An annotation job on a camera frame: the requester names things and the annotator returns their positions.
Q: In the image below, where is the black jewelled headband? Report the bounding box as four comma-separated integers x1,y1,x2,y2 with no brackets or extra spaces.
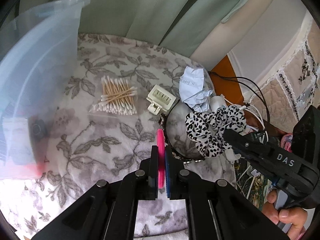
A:
158,99,205,164

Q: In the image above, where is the bag of cotton swabs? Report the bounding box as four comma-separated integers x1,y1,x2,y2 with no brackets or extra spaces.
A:
89,76,138,115

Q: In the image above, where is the black cable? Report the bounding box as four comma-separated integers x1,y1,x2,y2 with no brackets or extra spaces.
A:
207,71,271,131

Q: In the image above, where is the leopard print scrunchie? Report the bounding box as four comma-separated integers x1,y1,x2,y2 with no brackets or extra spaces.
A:
185,105,246,158

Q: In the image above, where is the green curtain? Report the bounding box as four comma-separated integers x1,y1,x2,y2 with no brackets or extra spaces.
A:
20,0,248,56

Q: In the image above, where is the pink ring hair tie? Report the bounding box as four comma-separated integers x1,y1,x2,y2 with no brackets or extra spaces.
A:
156,128,167,190

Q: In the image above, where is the clear plastic storage bin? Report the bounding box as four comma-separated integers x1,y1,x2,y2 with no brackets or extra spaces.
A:
1,0,91,179

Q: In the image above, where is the person right hand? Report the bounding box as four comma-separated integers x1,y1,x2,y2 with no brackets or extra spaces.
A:
262,190,308,240

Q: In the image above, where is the floral blanket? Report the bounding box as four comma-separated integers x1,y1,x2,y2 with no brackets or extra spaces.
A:
1,34,199,238

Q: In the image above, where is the crumpled white paper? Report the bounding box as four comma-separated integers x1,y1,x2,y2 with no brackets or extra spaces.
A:
179,66,214,112

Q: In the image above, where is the white cable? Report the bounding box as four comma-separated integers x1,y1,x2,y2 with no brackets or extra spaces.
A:
220,93,270,190

